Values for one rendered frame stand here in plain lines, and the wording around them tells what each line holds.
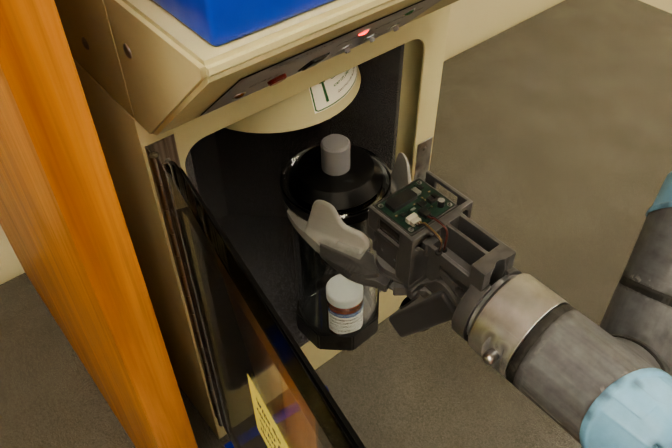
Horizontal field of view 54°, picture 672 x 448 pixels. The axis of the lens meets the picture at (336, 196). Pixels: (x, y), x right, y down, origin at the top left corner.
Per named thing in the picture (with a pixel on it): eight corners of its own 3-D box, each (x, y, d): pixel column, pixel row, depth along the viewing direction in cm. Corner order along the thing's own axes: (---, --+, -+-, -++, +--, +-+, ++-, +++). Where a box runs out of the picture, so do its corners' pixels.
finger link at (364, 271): (335, 220, 61) (422, 249, 58) (335, 233, 62) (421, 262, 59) (312, 254, 58) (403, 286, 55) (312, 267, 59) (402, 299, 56)
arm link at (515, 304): (557, 342, 54) (492, 400, 51) (513, 308, 57) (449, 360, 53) (579, 285, 49) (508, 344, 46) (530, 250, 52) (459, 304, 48)
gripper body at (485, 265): (425, 164, 58) (536, 241, 51) (418, 231, 64) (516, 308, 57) (360, 203, 54) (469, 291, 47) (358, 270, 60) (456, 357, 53)
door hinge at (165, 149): (213, 417, 73) (141, 148, 46) (232, 404, 75) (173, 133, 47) (220, 427, 73) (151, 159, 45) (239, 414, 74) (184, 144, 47)
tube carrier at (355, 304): (275, 308, 79) (257, 174, 64) (341, 262, 84) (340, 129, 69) (333, 366, 73) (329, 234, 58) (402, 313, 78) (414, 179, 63)
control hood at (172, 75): (131, 122, 44) (93, -17, 38) (455, -18, 59) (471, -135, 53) (223, 214, 38) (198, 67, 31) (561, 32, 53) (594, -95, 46)
